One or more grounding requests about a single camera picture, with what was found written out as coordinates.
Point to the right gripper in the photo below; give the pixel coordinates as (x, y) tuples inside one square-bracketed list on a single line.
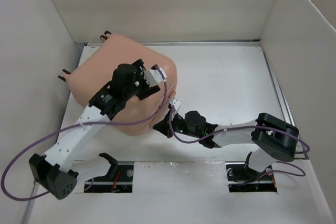
[(164, 125)]

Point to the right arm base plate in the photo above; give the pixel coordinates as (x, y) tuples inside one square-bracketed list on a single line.
[(242, 181)]

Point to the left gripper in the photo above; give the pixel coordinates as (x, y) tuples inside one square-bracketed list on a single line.
[(147, 89)]

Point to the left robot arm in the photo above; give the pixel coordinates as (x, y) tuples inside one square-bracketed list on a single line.
[(52, 169)]

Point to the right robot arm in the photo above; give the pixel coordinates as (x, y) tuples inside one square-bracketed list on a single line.
[(276, 139)]

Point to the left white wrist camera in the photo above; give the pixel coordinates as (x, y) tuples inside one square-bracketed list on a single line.
[(154, 76)]

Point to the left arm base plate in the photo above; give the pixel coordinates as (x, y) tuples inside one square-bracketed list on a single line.
[(118, 178)]

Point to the pink suitcase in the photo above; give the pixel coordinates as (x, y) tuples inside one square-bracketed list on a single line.
[(88, 78)]

